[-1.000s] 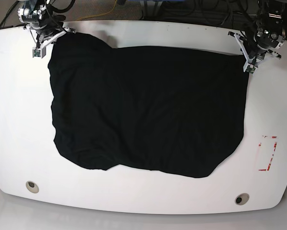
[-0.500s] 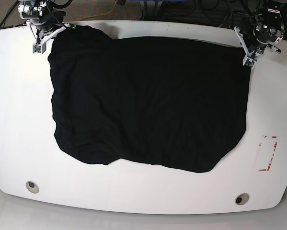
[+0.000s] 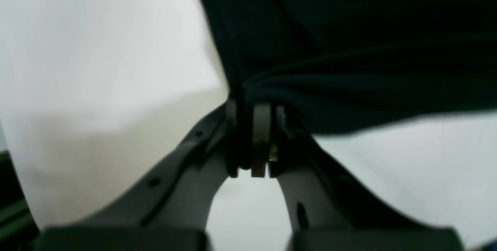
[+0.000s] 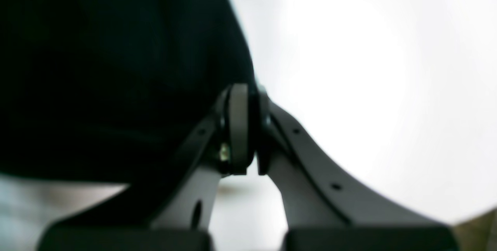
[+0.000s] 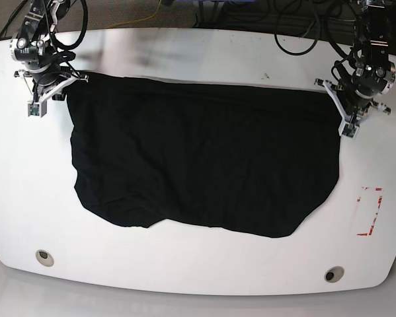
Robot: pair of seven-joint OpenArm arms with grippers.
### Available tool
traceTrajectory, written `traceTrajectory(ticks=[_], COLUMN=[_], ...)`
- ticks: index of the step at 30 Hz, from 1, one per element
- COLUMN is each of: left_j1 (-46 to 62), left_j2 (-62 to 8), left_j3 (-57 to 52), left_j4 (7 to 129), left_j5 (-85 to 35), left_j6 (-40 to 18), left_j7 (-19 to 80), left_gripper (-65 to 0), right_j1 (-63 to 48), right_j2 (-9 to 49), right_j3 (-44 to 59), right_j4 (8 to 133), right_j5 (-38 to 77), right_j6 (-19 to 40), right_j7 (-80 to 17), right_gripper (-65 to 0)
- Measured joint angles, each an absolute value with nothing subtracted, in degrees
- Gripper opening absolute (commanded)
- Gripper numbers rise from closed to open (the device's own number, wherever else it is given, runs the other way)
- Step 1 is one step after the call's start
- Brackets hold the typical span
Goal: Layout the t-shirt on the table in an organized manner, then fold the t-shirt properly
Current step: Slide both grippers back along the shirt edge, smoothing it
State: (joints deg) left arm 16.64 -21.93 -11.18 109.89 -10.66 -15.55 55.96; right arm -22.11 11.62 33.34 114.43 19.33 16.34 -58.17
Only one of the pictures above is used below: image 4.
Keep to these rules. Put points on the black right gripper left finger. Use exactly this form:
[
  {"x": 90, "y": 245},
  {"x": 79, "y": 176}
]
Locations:
[{"x": 170, "y": 208}]

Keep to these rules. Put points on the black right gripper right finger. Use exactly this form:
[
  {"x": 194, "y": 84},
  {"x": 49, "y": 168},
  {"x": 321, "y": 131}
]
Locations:
[{"x": 326, "y": 208}]

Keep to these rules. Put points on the black t-shirt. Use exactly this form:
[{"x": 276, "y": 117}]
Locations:
[{"x": 106, "y": 90}]

